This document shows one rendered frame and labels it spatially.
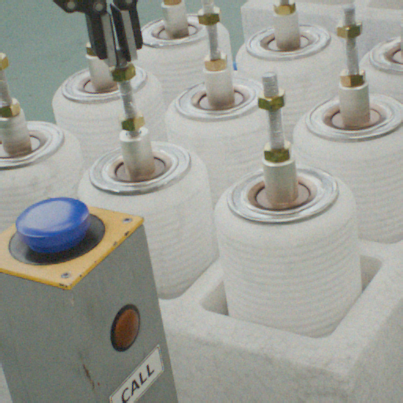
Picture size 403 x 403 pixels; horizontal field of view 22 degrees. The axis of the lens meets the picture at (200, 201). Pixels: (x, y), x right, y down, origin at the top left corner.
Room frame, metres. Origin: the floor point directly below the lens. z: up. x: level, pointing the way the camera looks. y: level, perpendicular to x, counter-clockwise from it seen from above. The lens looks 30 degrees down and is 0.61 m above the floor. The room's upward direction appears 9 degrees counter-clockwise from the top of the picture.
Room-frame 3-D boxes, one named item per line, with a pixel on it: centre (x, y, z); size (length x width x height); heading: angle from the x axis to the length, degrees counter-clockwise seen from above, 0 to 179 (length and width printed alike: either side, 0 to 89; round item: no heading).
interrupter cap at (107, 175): (0.68, 0.04, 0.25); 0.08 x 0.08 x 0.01
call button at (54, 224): (0.49, 0.08, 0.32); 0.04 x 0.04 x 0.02
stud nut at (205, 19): (0.77, -0.03, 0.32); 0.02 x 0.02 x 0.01; 17
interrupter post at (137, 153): (0.68, 0.04, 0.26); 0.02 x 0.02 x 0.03
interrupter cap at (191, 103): (0.77, -0.03, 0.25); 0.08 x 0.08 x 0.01
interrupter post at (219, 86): (0.77, -0.03, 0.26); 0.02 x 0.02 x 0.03
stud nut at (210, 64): (0.77, -0.03, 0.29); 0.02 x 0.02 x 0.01; 17
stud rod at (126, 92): (0.68, 0.04, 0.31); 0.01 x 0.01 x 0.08; 13
